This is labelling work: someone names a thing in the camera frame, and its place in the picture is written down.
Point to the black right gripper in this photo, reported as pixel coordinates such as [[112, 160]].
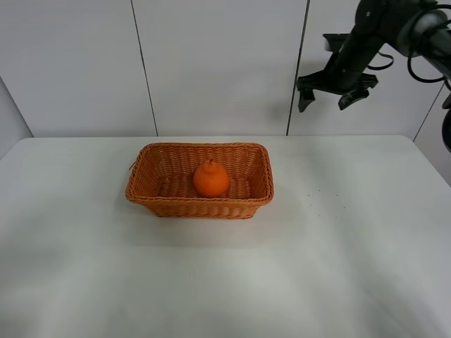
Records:
[[343, 72]]

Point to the orange with knobbed top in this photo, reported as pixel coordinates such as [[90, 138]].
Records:
[[211, 179]]

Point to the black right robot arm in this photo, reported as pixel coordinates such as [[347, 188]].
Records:
[[412, 28]]

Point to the orange wicker basket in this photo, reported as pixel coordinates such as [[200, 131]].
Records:
[[161, 179]]

